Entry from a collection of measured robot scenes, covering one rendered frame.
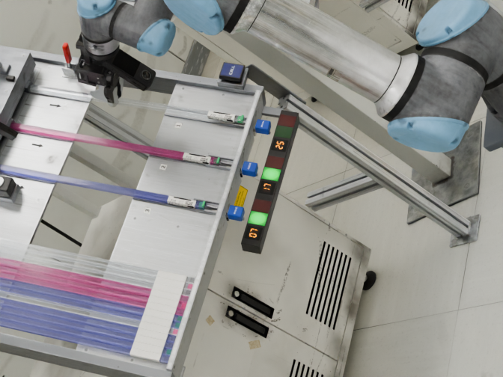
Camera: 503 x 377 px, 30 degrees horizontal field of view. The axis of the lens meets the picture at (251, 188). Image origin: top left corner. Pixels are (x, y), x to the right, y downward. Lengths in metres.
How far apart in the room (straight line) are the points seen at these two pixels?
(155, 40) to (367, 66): 0.50
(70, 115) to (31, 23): 2.09
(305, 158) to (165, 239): 1.45
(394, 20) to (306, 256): 0.90
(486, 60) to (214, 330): 1.02
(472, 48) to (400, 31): 1.49
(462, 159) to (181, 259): 1.02
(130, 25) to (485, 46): 0.68
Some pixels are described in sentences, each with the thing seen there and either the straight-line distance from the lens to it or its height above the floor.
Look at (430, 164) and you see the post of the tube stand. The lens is 2.61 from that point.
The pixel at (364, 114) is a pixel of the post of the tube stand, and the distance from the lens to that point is 2.47.
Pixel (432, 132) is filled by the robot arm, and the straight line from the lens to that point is 1.49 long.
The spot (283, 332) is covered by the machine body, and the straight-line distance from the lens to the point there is 2.38.
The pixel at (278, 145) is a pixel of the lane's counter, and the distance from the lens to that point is 2.03.
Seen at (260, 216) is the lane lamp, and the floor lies 0.65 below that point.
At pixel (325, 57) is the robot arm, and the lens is 1.48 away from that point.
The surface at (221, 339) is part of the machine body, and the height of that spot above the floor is 0.45.
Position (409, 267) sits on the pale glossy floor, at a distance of 2.59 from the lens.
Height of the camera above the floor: 1.55
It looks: 26 degrees down
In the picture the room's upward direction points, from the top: 58 degrees counter-clockwise
